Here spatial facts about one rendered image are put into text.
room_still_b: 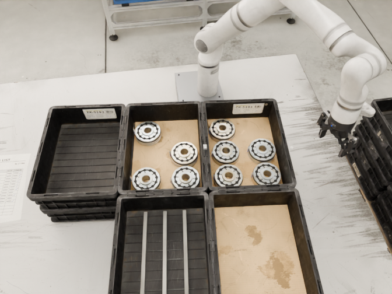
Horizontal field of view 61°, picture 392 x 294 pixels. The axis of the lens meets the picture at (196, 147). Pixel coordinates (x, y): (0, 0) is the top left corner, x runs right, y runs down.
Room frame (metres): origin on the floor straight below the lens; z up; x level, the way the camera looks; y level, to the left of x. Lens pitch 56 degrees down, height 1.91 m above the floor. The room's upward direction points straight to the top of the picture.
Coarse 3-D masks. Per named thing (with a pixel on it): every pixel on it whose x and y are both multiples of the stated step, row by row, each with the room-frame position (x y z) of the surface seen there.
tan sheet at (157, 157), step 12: (180, 120) 0.87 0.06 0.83; (192, 120) 0.87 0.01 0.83; (168, 132) 0.80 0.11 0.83; (180, 132) 0.80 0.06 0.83; (192, 132) 0.80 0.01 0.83; (156, 144) 0.75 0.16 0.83; (168, 144) 0.75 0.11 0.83; (144, 156) 0.69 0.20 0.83; (156, 156) 0.69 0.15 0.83; (168, 156) 0.69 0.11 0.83; (132, 168) 0.64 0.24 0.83; (156, 168) 0.64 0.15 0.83; (168, 168) 0.64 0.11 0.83; (168, 180) 0.58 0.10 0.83
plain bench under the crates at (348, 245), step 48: (0, 96) 1.12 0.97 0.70; (48, 96) 1.12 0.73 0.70; (96, 96) 1.12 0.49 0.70; (144, 96) 1.12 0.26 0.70; (240, 96) 1.12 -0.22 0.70; (288, 96) 1.12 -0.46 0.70; (0, 144) 0.84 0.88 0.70; (288, 144) 0.84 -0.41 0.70; (336, 144) 0.84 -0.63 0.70; (336, 192) 0.60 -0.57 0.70; (0, 240) 0.40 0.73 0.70; (48, 240) 0.40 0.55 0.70; (96, 240) 0.40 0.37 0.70; (336, 240) 0.40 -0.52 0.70; (384, 240) 0.40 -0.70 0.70; (0, 288) 0.23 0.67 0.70; (48, 288) 0.23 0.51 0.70; (96, 288) 0.23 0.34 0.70; (336, 288) 0.23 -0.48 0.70; (384, 288) 0.23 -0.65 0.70
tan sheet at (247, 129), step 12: (240, 120) 0.87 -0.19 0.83; (252, 120) 0.87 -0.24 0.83; (264, 120) 0.87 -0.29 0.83; (240, 132) 0.80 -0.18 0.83; (252, 132) 0.80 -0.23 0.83; (264, 132) 0.80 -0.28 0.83; (240, 144) 0.75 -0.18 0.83; (240, 156) 0.69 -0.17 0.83; (276, 156) 0.69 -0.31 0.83; (216, 168) 0.64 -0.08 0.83; (240, 168) 0.64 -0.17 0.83; (252, 168) 0.64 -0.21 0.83
